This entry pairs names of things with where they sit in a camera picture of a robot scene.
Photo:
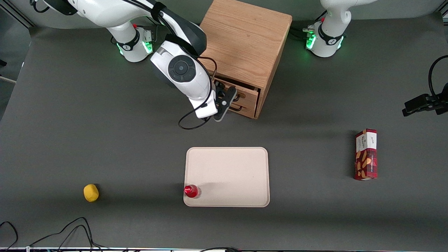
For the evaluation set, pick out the beige plastic tray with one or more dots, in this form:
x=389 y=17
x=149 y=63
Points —
x=227 y=171

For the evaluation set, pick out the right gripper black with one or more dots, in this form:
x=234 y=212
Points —
x=219 y=91

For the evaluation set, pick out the yellow lemon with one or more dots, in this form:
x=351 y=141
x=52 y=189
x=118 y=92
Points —
x=91 y=193

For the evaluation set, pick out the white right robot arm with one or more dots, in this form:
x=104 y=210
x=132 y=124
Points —
x=194 y=78

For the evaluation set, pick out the red soda bottle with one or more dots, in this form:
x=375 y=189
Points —
x=191 y=191

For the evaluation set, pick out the red tartan shortbread box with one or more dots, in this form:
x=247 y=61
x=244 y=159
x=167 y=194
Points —
x=366 y=157

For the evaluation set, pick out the aluminium frame rail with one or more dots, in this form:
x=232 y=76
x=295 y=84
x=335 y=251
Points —
x=14 y=13

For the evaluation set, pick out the oak wooden drawer cabinet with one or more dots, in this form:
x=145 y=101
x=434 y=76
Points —
x=245 y=38

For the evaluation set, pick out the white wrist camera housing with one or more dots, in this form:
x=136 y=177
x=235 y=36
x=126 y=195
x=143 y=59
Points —
x=205 y=110

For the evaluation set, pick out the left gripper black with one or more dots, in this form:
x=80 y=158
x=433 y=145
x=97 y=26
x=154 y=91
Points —
x=421 y=103

